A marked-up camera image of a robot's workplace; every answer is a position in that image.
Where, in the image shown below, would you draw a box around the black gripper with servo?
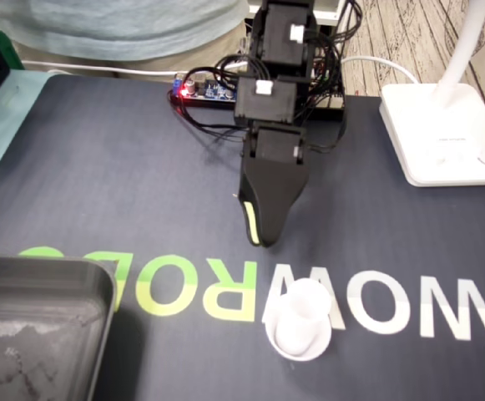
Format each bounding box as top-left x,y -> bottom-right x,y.
238,124 -> 311,249

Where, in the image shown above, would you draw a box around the white plastic cup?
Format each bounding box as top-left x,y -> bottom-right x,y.
273,279 -> 333,355

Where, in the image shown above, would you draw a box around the blue circuit board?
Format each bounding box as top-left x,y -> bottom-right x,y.
169,73 -> 241,111

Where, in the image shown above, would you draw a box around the white round saucer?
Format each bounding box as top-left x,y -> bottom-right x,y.
265,292 -> 334,362

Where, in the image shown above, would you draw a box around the dark grey WOWROBO mat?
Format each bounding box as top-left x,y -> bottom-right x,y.
0,74 -> 485,401

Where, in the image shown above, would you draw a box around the white desk lamp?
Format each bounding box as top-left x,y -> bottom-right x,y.
378,0 -> 485,188

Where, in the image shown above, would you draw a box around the person in teal shirt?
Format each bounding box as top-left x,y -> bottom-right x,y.
0,0 -> 250,79

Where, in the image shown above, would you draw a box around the black plastic tray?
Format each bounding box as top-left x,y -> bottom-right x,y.
0,253 -> 119,401

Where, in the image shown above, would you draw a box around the green box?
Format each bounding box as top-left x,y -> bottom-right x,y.
0,28 -> 24,70

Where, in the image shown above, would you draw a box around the thin black board wires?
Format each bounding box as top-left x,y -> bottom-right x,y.
174,96 -> 252,146

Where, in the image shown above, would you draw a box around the black servo cable bundle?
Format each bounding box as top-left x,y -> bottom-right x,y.
215,0 -> 365,155

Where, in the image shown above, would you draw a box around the white power cable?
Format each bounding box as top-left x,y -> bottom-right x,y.
20,55 -> 421,84

